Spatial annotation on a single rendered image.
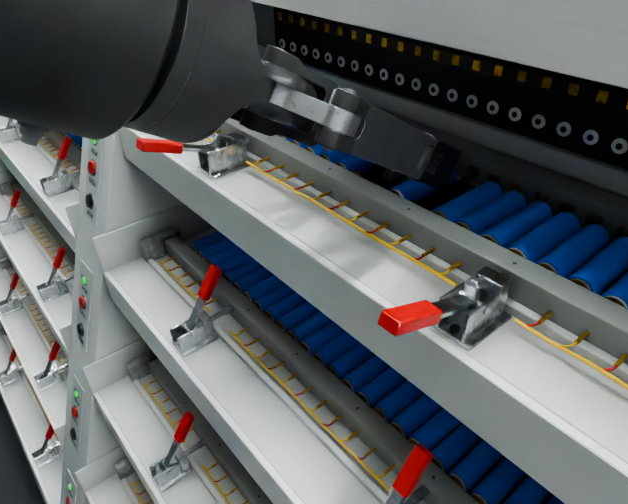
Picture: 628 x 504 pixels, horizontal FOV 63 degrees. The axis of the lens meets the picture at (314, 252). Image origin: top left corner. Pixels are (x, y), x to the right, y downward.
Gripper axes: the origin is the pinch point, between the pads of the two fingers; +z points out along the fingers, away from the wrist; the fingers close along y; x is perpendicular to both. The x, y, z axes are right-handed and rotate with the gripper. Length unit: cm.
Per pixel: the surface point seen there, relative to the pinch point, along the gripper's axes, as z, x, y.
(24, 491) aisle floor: 16, 99, 69
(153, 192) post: 2.8, 16.0, 34.2
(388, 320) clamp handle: -10.0, 7.3, -10.5
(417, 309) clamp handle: -8.1, 6.6, -10.5
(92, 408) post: 4, 48, 34
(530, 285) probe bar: -0.2, 4.1, -12.0
